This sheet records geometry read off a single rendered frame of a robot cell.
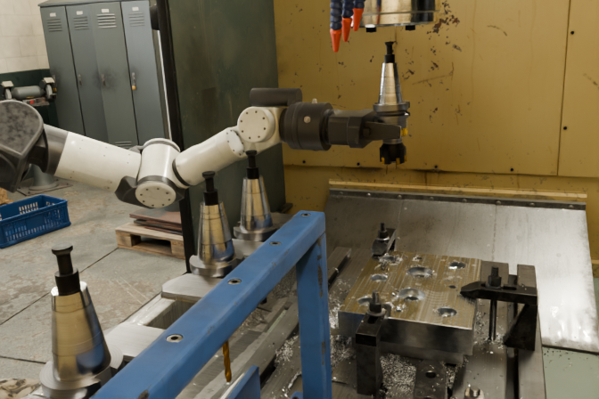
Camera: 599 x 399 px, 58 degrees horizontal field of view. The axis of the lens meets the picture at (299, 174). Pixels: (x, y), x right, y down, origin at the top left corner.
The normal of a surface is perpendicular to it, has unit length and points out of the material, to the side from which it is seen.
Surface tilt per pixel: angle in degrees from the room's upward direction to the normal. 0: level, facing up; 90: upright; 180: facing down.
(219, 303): 0
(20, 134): 51
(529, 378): 0
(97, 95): 90
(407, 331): 90
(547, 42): 90
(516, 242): 24
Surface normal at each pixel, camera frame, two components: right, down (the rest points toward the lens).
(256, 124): -0.38, 0.09
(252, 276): -0.05, -0.97
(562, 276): -0.19, -0.77
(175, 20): 0.93, 0.04
